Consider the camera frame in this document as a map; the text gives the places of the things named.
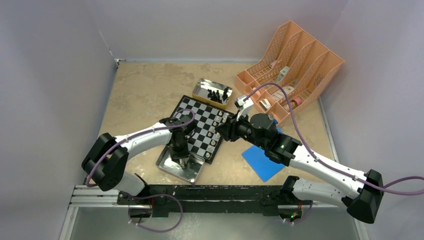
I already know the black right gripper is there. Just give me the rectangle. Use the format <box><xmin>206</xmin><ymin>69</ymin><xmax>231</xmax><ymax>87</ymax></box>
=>
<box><xmin>215</xmin><ymin>110</ymin><xmax>268</xmax><ymax>150</ymax></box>

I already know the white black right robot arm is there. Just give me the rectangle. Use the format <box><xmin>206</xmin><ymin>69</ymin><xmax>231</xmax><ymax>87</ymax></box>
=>
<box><xmin>215</xmin><ymin>113</ymin><xmax>384</xmax><ymax>224</ymax></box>

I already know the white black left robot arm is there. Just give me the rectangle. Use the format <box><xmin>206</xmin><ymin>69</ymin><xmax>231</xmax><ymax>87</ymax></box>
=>
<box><xmin>81</xmin><ymin>115</ymin><xmax>197</xmax><ymax>205</ymax></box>

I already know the black white chess board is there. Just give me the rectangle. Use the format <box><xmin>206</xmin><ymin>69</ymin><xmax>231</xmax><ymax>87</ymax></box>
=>
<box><xmin>171</xmin><ymin>95</ymin><xmax>233</xmax><ymax>164</ymax></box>

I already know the black chess pieces pile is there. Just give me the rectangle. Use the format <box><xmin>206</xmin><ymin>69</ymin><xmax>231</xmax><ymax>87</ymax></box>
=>
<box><xmin>207</xmin><ymin>87</ymin><xmax>230</xmax><ymax>104</ymax></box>

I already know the yellow metal tin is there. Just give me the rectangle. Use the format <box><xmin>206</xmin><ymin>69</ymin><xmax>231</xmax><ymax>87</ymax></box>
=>
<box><xmin>192</xmin><ymin>78</ymin><xmax>233</xmax><ymax>110</ymax></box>

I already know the silver lilac metal tin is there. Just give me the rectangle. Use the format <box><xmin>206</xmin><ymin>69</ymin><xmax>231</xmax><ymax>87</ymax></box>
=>
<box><xmin>155</xmin><ymin>146</ymin><xmax>205</xmax><ymax>185</ymax></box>

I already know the blue mat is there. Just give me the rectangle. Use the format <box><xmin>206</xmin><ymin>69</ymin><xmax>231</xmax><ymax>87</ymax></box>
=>
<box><xmin>241</xmin><ymin>145</ymin><xmax>285</xmax><ymax>182</ymax></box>

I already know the pink desk file organizer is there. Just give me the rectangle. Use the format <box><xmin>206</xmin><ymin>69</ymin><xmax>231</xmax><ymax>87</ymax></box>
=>
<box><xmin>234</xmin><ymin>21</ymin><xmax>345</xmax><ymax>124</ymax></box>

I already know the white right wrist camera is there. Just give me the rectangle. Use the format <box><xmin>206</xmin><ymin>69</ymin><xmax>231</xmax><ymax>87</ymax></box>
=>
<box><xmin>234</xmin><ymin>95</ymin><xmax>254</xmax><ymax>122</ymax></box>

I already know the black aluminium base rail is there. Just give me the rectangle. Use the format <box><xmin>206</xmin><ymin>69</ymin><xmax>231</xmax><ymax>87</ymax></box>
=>
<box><xmin>60</xmin><ymin>184</ymin><xmax>368</xmax><ymax>240</ymax></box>

